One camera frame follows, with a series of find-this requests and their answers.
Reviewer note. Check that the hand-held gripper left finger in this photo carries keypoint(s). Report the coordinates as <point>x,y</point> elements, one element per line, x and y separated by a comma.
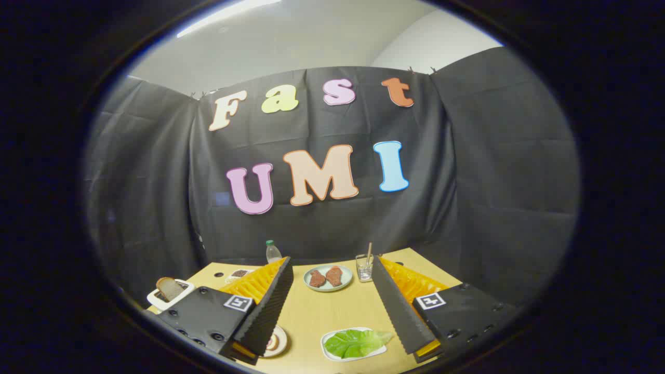
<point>270,311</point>

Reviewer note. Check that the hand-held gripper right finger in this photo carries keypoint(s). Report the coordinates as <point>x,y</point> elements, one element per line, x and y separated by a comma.
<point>399,309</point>

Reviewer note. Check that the small round patterned plate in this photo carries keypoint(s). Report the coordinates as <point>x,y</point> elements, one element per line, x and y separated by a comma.
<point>276,342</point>

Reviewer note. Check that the small white dish dark contents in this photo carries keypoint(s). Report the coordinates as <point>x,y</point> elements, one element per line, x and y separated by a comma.
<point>239,274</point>

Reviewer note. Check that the clear drinking glass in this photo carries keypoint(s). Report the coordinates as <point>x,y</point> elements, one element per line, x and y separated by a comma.
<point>364,270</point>

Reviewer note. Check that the green lettuce leaf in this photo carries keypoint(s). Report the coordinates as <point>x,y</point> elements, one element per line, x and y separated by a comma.
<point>357,342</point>

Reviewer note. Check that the reddish brown meat slice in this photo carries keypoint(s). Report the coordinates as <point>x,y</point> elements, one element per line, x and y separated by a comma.
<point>317,279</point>
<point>334,276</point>

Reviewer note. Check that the white oval plate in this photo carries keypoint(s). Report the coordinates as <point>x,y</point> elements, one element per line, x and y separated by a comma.
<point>353,344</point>

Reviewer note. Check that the clear plastic bottle green cap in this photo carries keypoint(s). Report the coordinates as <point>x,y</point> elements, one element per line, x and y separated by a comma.
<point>273,252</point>

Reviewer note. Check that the wooden stick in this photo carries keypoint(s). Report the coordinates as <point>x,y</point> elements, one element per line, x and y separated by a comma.
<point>369,253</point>

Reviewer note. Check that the grey round plate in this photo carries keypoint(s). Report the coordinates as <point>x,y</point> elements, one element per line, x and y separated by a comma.
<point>328,278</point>

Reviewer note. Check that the white square toast holder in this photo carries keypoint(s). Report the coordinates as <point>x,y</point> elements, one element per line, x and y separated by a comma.
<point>169,296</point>

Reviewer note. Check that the slice of brown bread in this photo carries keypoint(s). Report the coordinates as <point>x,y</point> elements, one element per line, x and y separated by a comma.
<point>168,288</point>

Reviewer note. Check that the black backdrop cloth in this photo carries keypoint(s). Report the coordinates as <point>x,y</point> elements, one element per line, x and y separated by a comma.
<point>332,171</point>

